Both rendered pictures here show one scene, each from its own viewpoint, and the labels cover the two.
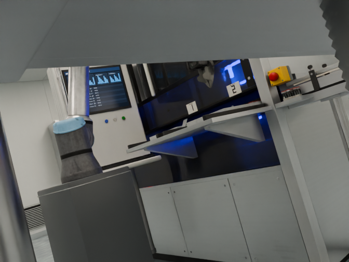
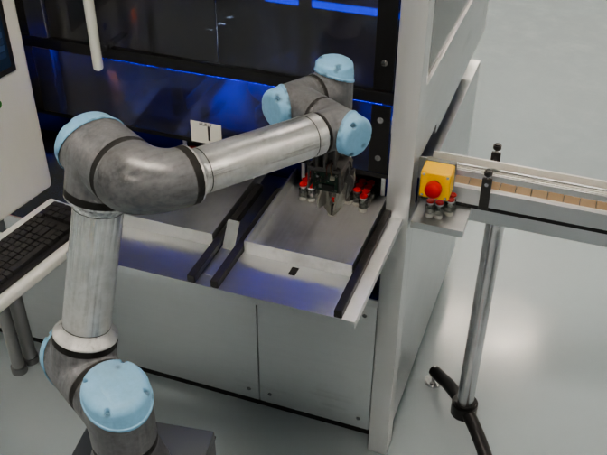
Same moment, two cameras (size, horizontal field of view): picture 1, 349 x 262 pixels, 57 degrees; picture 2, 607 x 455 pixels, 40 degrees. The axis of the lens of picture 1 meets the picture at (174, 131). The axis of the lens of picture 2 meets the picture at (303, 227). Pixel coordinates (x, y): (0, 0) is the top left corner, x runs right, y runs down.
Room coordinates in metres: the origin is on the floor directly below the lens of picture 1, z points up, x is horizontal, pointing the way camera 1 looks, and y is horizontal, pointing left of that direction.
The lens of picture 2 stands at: (0.19, 0.62, 2.05)
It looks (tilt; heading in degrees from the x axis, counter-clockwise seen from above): 36 degrees down; 328
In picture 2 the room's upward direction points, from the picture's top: straight up
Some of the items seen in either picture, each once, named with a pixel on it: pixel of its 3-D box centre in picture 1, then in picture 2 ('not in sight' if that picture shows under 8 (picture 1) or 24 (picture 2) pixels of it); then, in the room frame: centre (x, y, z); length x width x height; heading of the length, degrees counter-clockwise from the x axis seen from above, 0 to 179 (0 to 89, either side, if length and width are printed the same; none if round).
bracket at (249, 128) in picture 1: (236, 134); not in sight; (1.46, -0.27, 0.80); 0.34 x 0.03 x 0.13; 129
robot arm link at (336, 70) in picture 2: not in sight; (332, 86); (1.41, -0.19, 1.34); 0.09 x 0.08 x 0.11; 98
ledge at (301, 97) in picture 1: (295, 100); (442, 214); (1.47, -0.57, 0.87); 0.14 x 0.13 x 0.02; 129
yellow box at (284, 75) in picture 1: (279, 76); (437, 179); (1.45, -0.53, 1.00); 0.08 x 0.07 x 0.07; 129
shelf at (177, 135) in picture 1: (198, 130); (245, 229); (1.66, -0.12, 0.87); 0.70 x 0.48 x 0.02; 39
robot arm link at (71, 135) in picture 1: (71, 135); (117, 406); (1.21, 0.38, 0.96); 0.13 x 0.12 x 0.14; 8
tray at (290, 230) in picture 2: (229, 114); (321, 218); (1.58, -0.28, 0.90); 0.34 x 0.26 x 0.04; 129
